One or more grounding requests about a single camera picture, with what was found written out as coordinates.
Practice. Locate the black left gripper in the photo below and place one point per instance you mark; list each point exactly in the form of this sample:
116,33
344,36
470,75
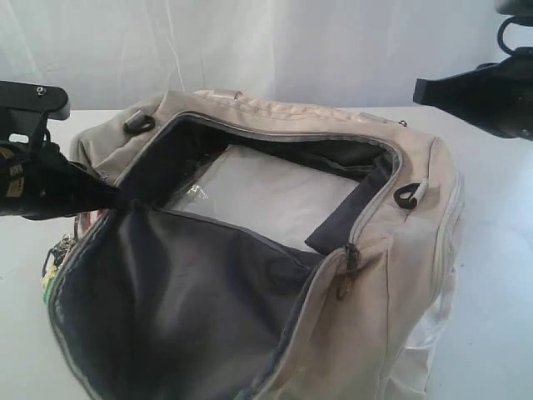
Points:
42,184

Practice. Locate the white backdrop curtain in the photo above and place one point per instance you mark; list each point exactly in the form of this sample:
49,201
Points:
111,54

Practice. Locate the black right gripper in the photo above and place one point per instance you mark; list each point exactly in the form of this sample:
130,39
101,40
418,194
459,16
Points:
496,97

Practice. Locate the beige fabric duffel bag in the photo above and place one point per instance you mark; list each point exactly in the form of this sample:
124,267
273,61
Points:
159,304

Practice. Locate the colourful key tag bunch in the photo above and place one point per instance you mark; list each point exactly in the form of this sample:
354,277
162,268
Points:
57,254

